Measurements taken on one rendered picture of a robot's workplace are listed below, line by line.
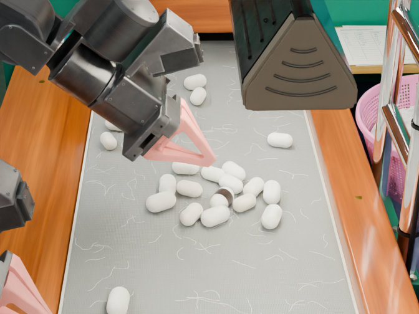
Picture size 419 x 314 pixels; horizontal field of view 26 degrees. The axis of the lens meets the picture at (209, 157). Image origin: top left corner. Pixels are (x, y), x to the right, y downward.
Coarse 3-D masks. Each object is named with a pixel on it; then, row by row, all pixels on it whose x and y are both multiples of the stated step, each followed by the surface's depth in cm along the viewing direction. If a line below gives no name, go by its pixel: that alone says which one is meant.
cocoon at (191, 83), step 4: (192, 76) 132; (196, 76) 132; (200, 76) 132; (204, 76) 133; (188, 80) 132; (192, 80) 132; (196, 80) 132; (200, 80) 132; (204, 80) 133; (184, 84) 132; (188, 84) 132; (192, 84) 132; (196, 84) 132; (200, 84) 132; (204, 84) 133; (188, 88) 132; (192, 88) 132
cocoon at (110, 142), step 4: (104, 132) 119; (108, 132) 119; (100, 136) 118; (104, 136) 118; (108, 136) 118; (112, 136) 118; (100, 140) 118; (104, 140) 118; (108, 140) 117; (112, 140) 117; (116, 140) 118; (104, 144) 117; (108, 144) 117; (112, 144) 117; (116, 144) 118; (108, 148) 117; (112, 148) 117
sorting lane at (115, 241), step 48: (240, 96) 131; (96, 144) 119; (192, 144) 119; (240, 144) 119; (96, 192) 110; (144, 192) 110; (288, 192) 110; (96, 240) 101; (144, 240) 101; (192, 240) 101; (240, 240) 101; (288, 240) 101; (336, 240) 101; (96, 288) 94; (144, 288) 94; (192, 288) 94; (240, 288) 94; (288, 288) 94; (336, 288) 94
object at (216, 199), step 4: (224, 188) 106; (228, 188) 106; (232, 192) 106; (212, 196) 106; (216, 196) 105; (220, 196) 105; (212, 200) 105; (216, 200) 105; (220, 200) 105; (224, 200) 105; (212, 204) 105; (216, 204) 105; (220, 204) 105; (224, 204) 105
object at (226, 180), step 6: (228, 174) 109; (222, 180) 109; (228, 180) 109; (234, 180) 108; (240, 180) 109; (222, 186) 109; (228, 186) 108; (234, 186) 108; (240, 186) 108; (234, 192) 108; (240, 192) 109
